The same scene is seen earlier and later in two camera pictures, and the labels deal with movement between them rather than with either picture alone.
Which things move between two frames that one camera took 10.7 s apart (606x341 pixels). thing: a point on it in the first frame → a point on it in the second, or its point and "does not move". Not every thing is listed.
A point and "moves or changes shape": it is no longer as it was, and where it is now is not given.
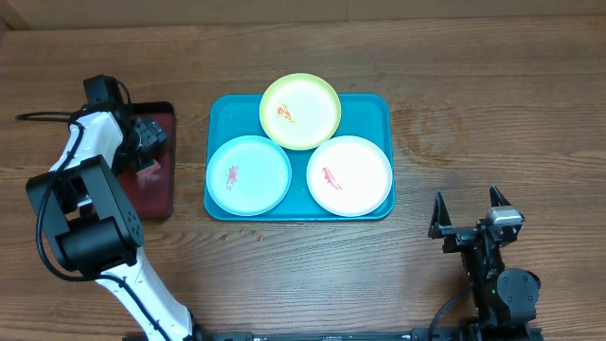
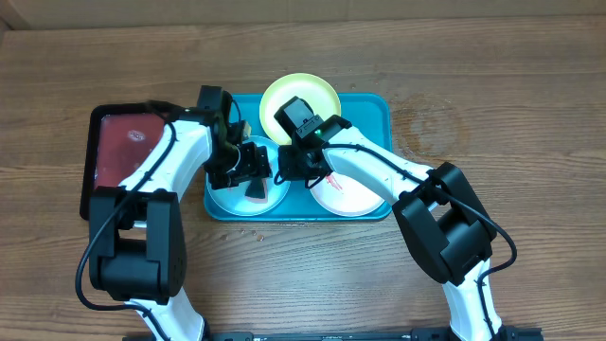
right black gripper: (457, 236) → (286, 157)
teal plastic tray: (367, 116) does not move
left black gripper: (150, 133) → (251, 166)
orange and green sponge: (149, 173) moves or changes shape
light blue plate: (248, 175) does not move
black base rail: (473, 333) does not move
